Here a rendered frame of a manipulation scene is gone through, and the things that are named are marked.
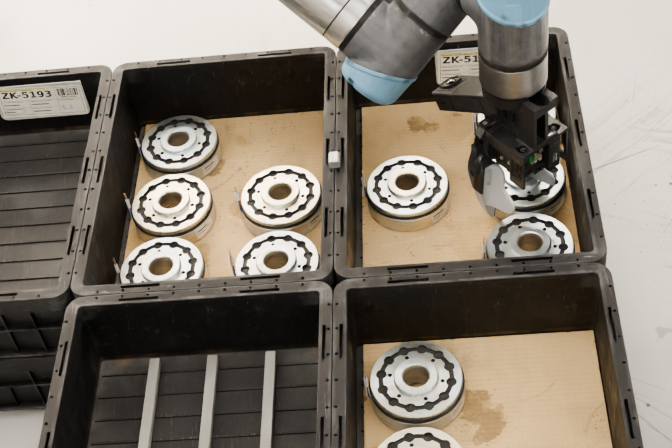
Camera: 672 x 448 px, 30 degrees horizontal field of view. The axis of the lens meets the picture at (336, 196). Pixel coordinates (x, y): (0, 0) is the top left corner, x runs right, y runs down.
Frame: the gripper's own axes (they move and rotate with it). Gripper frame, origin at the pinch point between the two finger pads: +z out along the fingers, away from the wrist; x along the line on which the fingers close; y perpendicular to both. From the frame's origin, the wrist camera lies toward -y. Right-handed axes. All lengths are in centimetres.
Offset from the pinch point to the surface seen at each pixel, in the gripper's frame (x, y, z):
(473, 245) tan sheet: -7.2, 2.3, 2.0
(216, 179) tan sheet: -23.6, -29.5, 2.1
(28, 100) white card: -36, -55, -4
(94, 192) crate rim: -39.8, -29.0, -7.9
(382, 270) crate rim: -22.4, 4.6, -7.9
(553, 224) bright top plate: 0.2, 8.3, -0.8
